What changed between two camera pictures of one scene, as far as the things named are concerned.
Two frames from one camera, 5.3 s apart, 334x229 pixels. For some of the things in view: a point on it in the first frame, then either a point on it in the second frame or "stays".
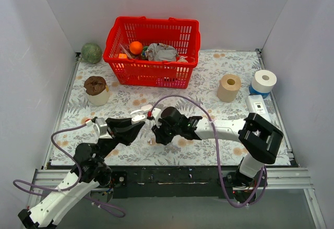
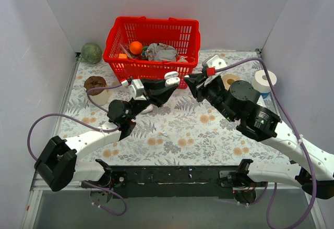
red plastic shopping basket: [152, 52] stays
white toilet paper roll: [263, 81] stays
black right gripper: [159, 135] → [204, 89]
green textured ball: [91, 53] stays
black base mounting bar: [169, 181] stays
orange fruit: [136, 47] stays
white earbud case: [137, 116] → [171, 78]
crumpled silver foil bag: [161, 52] stays
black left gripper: [112, 132] → [151, 92]
